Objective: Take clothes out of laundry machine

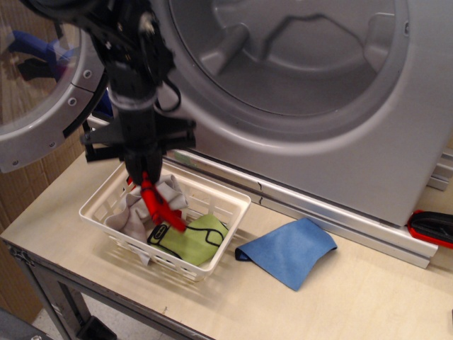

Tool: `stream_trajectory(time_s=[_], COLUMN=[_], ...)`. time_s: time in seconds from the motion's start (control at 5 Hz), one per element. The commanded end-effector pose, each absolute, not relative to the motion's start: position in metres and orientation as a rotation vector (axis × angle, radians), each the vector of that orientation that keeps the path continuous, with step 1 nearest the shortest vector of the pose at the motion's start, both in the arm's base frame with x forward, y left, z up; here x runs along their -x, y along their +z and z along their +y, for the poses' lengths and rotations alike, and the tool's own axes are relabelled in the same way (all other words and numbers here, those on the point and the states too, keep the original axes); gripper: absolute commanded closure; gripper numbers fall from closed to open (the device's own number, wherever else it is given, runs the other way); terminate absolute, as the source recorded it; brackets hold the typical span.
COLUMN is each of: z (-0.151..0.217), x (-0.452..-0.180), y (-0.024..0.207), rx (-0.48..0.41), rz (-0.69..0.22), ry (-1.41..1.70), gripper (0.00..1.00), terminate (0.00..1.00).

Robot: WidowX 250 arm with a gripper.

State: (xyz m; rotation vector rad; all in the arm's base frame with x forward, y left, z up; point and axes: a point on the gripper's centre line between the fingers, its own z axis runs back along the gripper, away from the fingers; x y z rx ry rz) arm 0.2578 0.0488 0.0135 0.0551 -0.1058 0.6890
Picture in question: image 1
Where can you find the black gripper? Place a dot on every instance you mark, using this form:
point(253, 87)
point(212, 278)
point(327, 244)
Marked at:
point(132, 133)

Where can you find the red cloth with black outline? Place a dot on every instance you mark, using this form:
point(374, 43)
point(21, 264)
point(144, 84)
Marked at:
point(158, 207)

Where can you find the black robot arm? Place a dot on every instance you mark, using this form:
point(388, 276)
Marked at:
point(128, 41)

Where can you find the grey round machine door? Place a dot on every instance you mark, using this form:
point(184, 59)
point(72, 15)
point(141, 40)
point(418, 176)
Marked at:
point(38, 115)

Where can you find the grey toy washing machine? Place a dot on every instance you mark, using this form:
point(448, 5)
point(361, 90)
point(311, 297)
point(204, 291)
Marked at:
point(347, 101)

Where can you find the grey cloth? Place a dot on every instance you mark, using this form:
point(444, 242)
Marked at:
point(133, 213)

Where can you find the white plastic basket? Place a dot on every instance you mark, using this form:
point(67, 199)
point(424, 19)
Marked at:
point(210, 211)

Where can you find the green cloth with black outline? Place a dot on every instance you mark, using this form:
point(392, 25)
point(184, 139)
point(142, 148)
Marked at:
point(197, 244)

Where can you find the blue object behind door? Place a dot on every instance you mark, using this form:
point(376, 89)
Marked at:
point(47, 60)

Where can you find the black floor object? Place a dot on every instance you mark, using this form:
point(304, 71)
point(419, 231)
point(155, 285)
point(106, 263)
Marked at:
point(94, 329)

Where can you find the blue cloth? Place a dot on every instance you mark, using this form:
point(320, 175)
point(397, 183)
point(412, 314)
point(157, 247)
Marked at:
point(289, 252)

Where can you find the red and black tool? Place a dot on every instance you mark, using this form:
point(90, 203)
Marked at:
point(432, 227)

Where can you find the metal table frame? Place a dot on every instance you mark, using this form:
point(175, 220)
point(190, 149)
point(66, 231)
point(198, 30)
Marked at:
point(62, 292)

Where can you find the aluminium rail base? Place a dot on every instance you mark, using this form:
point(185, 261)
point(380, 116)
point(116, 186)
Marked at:
point(283, 202)

